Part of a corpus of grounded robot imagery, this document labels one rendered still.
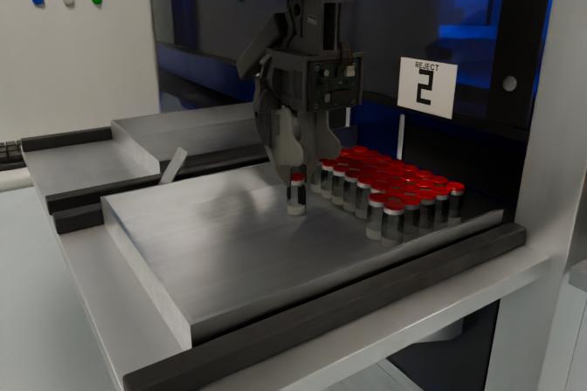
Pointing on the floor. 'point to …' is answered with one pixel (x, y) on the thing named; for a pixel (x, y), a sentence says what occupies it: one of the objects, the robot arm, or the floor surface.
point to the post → (551, 203)
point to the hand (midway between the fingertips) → (293, 171)
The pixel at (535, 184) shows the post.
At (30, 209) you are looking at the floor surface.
